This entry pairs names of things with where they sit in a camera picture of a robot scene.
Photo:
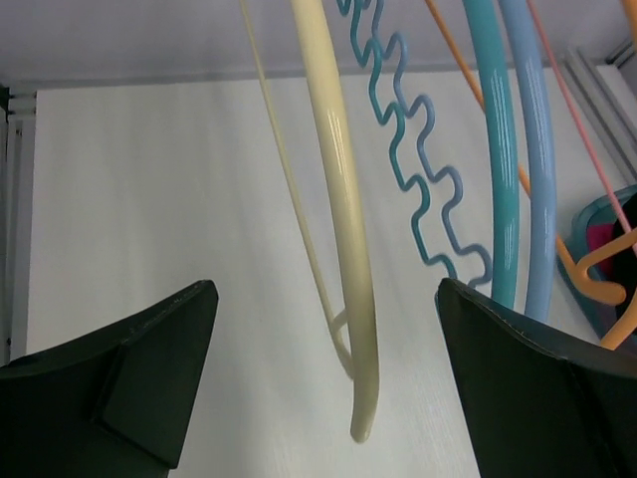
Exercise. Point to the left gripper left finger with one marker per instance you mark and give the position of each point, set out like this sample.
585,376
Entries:
116,402

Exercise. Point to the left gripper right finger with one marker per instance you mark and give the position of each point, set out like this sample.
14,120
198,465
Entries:
537,402

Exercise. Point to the cream plastic hanger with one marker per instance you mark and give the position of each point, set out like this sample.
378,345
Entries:
353,331

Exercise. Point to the black trousers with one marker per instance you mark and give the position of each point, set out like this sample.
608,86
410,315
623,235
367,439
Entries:
624,264

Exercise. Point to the teal plastic hanger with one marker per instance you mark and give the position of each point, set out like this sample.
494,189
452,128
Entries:
387,62

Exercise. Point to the light blue plastic hanger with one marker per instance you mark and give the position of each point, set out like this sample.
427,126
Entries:
535,148

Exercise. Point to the pink plastic hanger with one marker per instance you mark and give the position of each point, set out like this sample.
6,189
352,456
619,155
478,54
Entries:
616,206

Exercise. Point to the magenta cloth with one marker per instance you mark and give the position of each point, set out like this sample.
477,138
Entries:
597,236

